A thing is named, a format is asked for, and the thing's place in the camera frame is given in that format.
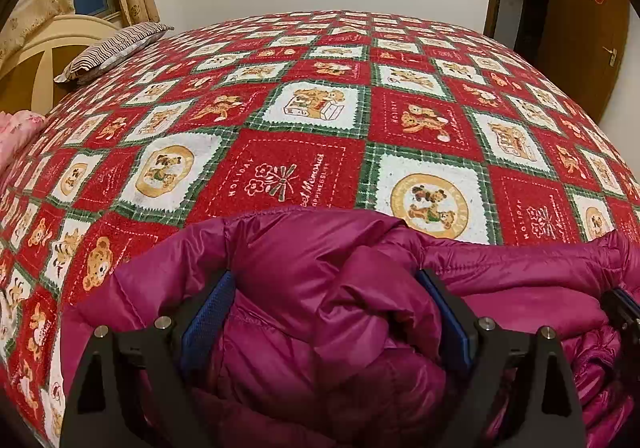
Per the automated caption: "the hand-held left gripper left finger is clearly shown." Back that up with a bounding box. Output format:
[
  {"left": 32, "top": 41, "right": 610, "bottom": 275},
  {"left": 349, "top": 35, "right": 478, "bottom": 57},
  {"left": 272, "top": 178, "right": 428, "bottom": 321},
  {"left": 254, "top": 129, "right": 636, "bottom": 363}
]
[{"left": 59, "top": 271, "right": 236, "bottom": 448}]

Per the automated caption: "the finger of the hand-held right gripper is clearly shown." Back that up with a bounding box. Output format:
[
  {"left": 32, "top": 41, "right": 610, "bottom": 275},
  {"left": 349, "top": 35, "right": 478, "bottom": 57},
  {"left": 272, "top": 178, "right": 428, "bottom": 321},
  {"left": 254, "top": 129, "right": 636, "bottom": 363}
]
[{"left": 600, "top": 285, "right": 640, "bottom": 329}]

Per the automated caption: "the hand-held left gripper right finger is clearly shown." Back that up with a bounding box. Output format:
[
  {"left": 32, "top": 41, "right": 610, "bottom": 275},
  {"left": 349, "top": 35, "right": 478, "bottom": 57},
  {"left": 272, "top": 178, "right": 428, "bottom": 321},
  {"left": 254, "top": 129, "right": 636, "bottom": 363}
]
[{"left": 415, "top": 268, "right": 586, "bottom": 448}]

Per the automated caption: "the magenta puffer jacket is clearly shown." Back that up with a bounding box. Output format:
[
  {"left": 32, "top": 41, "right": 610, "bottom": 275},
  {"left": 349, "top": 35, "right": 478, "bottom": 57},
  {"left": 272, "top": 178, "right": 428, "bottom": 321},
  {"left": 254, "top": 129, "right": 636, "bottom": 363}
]
[{"left": 60, "top": 208, "right": 640, "bottom": 448}]

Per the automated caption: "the red bear printed blanket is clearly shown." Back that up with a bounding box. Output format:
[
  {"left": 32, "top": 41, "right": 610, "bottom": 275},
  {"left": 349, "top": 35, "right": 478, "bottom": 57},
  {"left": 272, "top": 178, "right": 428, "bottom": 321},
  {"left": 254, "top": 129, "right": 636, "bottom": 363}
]
[{"left": 0, "top": 11, "right": 640, "bottom": 448}]

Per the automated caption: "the pink floral pillow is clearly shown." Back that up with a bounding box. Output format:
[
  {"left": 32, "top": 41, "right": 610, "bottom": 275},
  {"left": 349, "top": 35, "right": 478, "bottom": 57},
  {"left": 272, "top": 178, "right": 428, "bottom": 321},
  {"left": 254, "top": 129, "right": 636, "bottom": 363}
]
[{"left": 0, "top": 111, "right": 47, "bottom": 176}]

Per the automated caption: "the brown wooden door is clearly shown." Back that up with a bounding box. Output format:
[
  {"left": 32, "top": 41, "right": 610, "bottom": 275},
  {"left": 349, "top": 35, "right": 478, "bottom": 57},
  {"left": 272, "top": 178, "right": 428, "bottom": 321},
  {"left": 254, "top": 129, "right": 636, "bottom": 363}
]
[{"left": 540, "top": 0, "right": 631, "bottom": 124}]

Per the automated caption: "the striped pillow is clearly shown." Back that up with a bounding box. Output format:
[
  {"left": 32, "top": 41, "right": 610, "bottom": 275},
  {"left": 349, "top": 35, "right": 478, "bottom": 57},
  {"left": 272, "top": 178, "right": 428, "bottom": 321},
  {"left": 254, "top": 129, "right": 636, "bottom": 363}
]
[{"left": 54, "top": 22, "right": 175, "bottom": 84}]

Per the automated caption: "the wooden bed headboard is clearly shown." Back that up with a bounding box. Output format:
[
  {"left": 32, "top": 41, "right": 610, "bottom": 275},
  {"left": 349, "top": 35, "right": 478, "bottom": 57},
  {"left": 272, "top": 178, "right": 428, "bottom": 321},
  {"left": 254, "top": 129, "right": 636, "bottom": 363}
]
[{"left": 0, "top": 14, "right": 121, "bottom": 116}]

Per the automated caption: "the wide beige patterned curtain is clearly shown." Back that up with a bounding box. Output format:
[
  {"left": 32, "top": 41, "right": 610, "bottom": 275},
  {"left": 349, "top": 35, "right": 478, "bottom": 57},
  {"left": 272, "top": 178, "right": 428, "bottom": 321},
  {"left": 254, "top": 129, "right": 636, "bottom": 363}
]
[{"left": 0, "top": 0, "right": 76, "bottom": 72}]

